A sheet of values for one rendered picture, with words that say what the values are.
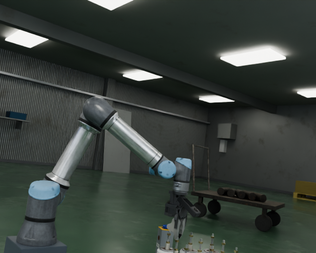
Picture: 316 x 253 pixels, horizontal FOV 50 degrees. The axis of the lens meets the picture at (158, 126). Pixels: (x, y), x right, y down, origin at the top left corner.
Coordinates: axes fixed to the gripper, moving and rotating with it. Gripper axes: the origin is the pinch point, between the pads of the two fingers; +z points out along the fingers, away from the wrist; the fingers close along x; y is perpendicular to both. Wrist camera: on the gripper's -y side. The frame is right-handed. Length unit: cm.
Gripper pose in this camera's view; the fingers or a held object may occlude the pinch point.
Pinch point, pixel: (178, 236)
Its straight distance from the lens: 161.2
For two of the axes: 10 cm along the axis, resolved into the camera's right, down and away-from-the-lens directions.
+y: -8.4, -0.6, 5.4
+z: -1.3, 9.9, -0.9
